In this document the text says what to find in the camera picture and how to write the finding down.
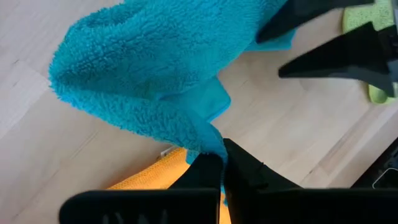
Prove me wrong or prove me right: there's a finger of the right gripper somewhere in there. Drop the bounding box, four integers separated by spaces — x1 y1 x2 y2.
254 0 376 45
277 21 396 98

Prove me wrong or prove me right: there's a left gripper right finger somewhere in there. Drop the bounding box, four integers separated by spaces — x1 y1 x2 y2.
223 138 303 207

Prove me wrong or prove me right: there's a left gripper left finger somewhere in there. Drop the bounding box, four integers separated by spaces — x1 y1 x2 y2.
169 152 224 192

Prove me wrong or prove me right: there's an orange microfiber towel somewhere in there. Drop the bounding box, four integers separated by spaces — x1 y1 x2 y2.
107 147 233 224

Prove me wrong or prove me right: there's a teal microfiber towel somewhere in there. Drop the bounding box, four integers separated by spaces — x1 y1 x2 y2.
48 0 296 206

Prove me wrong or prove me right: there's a green microfiber towel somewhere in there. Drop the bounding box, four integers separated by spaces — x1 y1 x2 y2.
341 0 398 105

